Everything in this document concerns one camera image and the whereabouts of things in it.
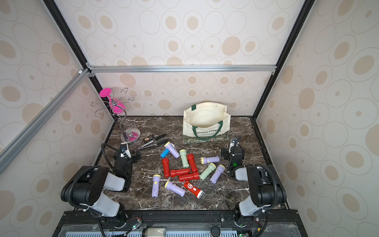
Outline red flashlight middle horizontal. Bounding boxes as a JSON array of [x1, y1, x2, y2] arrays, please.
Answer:
[[170, 168, 191, 177]]

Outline red flashlight lower horizontal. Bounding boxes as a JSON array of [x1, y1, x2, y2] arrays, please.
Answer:
[[179, 172, 199, 182]]

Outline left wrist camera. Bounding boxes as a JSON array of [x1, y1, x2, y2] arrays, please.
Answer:
[[120, 142, 131, 159]]

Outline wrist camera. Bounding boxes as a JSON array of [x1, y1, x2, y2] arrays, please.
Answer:
[[120, 142, 131, 159], [230, 137, 239, 148]]

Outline red flashlight upper right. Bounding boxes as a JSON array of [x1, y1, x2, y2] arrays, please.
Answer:
[[187, 154, 198, 173]]

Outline purple flashlight right horizontal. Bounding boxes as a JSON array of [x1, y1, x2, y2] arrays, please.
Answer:
[[200, 156, 220, 165]]

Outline green flashlight right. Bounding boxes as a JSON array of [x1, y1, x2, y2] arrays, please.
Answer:
[[199, 163, 216, 180]]

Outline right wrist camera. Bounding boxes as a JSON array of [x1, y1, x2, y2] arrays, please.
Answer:
[[230, 137, 239, 148]]

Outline aluminium frame rail left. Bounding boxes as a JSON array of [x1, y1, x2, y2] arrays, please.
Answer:
[[1, 68, 89, 173]]

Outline purple flashlight bottom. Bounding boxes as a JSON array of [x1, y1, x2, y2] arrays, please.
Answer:
[[165, 181, 185, 197]]

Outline green flashlight upper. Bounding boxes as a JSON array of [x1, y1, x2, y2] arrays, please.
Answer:
[[179, 149, 190, 168]]

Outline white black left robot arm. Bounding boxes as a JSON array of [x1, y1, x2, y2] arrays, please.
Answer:
[[60, 150, 141, 221]]

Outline black metal tongs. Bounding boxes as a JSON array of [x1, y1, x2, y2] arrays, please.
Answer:
[[138, 134, 169, 151]]

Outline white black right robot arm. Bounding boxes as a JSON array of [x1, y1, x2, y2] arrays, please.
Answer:
[[221, 146, 287, 220]]

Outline red flashlight vertical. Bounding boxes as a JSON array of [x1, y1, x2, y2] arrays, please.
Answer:
[[161, 158, 170, 178]]

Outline purple flashlight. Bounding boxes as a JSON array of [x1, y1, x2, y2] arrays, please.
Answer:
[[210, 165, 226, 184], [165, 181, 185, 197], [164, 142, 180, 159], [152, 174, 161, 197]]

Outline red flashlight with logo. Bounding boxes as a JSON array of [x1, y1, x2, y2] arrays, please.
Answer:
[[184, 180, 204, 199]]

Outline cream green tote bag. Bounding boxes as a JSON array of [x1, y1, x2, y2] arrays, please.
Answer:
[[183, 102, 231, 144]]

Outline aluminium frame rail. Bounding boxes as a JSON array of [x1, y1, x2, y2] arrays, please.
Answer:
[[1, 68, 89, 173], [89, 65, 277, 73]]

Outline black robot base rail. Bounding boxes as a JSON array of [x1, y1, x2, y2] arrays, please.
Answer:
[[53, 210, 307, 237]]

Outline green flashlight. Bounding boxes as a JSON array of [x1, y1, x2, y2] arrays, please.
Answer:
[[179, 149, 190, 168], [199, 163, 216, 180]]

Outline aluminium frame rail back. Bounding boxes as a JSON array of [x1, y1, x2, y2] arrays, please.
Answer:
[[89, 65, 277, 73]]

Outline red flashlight horizontal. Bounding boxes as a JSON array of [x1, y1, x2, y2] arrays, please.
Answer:
[[170, 168, 191, 177], [179, 172, 199, 182]]

